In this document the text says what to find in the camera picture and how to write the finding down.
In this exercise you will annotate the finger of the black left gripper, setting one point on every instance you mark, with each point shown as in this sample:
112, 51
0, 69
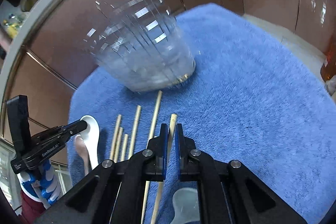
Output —
74, 128

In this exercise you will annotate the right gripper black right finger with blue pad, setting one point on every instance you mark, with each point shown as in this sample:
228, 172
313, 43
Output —
228, 192

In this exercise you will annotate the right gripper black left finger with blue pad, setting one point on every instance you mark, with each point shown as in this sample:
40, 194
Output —
113, 192

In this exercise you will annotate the white ceramic spoon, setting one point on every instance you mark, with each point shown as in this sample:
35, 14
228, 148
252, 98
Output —
90, 137

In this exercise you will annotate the light blue ceramic spoon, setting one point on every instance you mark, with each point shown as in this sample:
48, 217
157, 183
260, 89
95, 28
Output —
186, 206

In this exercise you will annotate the pink ceramic spoon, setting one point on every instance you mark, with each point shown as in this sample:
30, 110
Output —
82, 151

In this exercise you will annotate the blue terry towel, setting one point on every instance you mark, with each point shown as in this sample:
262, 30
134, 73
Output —
249, 99

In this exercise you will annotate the cooking oil bottle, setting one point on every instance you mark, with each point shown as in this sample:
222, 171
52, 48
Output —
328, 68

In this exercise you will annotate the wire utensil basket clear liner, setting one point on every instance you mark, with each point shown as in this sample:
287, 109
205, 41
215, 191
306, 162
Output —
142, 46

